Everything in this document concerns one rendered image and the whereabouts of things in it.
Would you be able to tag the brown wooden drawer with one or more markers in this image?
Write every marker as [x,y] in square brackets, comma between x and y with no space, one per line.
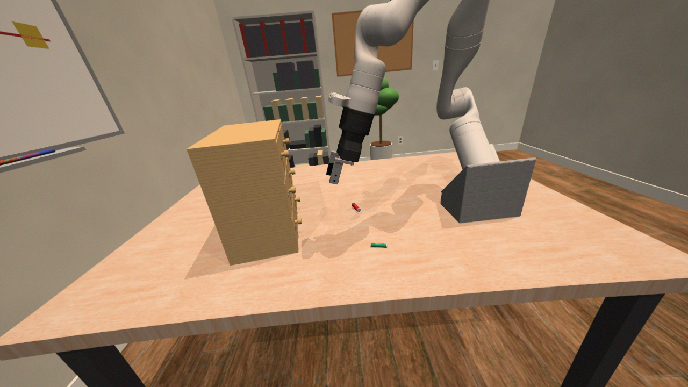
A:
[295,200]
[295,221]
[289,190]
[281,154]
[289,171]
[282,138]

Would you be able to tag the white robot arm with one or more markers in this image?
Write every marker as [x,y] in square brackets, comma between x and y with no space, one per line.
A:
[386,24]

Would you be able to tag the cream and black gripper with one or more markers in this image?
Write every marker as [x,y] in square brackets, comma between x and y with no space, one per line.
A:
[359,106]

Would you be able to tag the small wooden chest of drawers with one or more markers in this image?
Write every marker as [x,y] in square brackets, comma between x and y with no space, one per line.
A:
[240,174]

